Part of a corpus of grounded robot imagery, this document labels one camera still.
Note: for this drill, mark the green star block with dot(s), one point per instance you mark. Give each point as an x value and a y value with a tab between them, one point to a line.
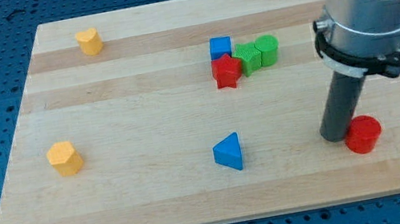
250	57

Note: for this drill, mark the blue triangle block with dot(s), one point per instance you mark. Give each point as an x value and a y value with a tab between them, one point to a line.
228	152

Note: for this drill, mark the yellow hexagon block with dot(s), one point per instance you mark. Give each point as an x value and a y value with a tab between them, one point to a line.
64	158

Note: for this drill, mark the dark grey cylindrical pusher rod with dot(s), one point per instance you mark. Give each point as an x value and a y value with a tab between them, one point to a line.
344	93

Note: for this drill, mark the green cylinder block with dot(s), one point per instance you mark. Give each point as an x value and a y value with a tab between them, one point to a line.
268	46

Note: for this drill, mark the blue cube block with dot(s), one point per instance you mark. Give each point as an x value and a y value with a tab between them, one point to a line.
220	46

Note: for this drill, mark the yellow heart block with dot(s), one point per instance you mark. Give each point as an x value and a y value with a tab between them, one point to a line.
89	41

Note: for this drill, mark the red star block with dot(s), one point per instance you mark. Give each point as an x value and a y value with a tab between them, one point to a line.
226	71

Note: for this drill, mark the light wooden board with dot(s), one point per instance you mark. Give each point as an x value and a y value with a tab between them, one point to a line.
145	114

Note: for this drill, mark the red cylinder block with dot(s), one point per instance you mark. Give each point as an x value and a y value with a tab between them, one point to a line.
363	134

